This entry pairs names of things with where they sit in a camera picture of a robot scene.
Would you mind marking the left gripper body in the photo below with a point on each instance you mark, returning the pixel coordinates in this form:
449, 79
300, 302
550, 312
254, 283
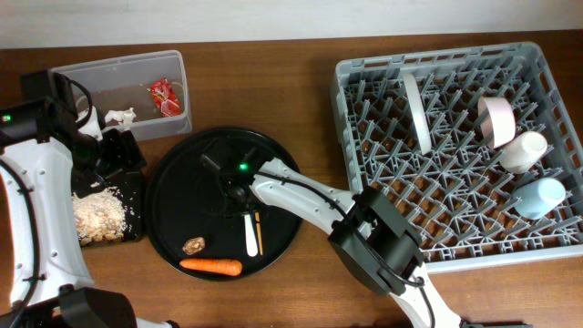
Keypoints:
97, 158

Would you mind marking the wooden chopstick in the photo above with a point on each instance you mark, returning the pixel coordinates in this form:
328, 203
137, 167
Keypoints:
257, 218

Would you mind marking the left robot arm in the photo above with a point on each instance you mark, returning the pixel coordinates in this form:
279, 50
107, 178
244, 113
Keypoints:
48, 153

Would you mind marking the round black serving tray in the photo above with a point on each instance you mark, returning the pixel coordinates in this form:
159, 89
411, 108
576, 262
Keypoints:
175, 209

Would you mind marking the red snack wrapper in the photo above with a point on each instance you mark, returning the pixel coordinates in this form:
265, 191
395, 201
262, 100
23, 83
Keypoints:
164, 97

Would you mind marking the black rectangular tray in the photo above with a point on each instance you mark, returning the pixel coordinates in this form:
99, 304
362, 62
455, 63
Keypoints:
134, 232

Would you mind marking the grey plate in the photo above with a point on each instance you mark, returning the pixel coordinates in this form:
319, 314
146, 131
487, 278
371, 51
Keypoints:
417, 112

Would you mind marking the white cup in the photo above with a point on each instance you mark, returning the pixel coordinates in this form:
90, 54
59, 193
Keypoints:
523, 152

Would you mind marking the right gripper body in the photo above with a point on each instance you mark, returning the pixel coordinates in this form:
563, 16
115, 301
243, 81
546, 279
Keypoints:
234, 200

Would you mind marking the clear plastic bin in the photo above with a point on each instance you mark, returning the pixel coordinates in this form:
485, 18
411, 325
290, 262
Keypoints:
121, 83

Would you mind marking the grey dishwasher rack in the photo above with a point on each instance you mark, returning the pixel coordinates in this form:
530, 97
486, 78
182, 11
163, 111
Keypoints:
458, 196

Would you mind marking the rice pile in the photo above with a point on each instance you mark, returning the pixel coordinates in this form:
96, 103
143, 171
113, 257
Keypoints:
103, 210

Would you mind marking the white tissue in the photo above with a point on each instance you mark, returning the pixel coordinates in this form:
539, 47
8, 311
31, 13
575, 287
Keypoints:
123, 118

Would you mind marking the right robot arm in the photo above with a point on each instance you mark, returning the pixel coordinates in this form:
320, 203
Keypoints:
378, 246

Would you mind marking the white plastic fork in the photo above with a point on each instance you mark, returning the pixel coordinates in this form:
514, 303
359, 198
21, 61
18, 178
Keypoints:
250, 238

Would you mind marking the orange carrot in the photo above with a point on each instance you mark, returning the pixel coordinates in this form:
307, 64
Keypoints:
218, 266

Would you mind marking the brown walnut piece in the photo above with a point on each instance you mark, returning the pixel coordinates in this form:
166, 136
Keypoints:
194, 245

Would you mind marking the blue plastic cup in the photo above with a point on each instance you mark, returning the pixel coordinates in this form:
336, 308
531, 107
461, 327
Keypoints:
540, 197

